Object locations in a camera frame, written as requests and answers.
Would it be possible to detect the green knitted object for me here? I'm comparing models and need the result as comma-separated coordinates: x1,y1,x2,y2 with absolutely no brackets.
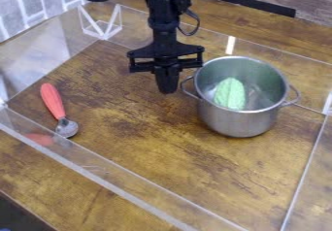
213,78,247,111

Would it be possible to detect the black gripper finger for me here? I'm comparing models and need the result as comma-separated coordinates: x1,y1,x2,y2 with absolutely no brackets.
169,66,181,93
154,66,171,93

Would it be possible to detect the clear acrylic corner bracket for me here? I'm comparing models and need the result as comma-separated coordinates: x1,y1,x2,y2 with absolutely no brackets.
78,4,122,40

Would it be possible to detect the black cable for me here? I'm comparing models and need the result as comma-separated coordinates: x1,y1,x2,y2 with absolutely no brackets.
176,8,203,37

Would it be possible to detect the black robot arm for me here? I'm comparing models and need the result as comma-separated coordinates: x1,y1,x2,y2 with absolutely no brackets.
128,0,205,94

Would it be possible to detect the orange handled metal spoon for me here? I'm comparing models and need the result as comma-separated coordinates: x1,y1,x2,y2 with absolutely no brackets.
41,83,79,138

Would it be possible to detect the black strip on wall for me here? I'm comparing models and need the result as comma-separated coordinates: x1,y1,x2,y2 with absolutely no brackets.
221,0,296,17

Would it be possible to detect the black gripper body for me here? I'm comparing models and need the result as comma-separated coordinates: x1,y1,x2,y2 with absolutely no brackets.
128,19,205,74

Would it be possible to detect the clear acrylic enclosure wall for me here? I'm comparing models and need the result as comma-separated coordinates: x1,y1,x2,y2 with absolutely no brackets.
0,107,248,231

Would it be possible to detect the silver metal pot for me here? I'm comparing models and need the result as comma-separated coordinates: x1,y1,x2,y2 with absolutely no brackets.
181,56,302,138

